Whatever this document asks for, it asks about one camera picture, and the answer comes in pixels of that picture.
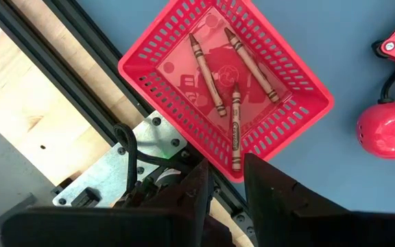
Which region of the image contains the red slotted basket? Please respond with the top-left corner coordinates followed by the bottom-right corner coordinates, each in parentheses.
top-left (117, 0), bottom-right (335, 184)

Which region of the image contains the wooden side board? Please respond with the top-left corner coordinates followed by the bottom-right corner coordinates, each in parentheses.
top-left (0, 0), bottom-right (147, 188)

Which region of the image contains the black arm base cable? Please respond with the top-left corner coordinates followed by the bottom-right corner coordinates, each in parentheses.
top-left (112, 122), bottom-right (193, 209)

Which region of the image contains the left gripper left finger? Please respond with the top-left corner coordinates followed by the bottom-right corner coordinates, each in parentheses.
top-left (1, 158), bottom-right (213, 247)

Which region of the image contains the black aluminium table frame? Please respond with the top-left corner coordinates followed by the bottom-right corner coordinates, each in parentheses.
top-left (0, 0), bottom-right (259, 247)

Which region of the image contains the brown crayon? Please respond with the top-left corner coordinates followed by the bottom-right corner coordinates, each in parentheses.
top-left (230, 82), bottom-right (243, 173)
top-left (224, 27), bottom-right (281, 104)
top-left (188, 32), bottom-right (228, 119)

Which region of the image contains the black desk lamp cord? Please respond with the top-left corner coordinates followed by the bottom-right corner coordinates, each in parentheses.
top-left (377, 62), bottom-right (395, 104)

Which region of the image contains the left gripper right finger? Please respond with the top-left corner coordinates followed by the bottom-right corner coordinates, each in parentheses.
top-left (243, 152), bottom-right (395, 247)

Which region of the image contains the red desk lamp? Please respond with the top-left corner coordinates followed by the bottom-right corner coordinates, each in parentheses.
top-left (356, 7), bottom-right (395, 161)

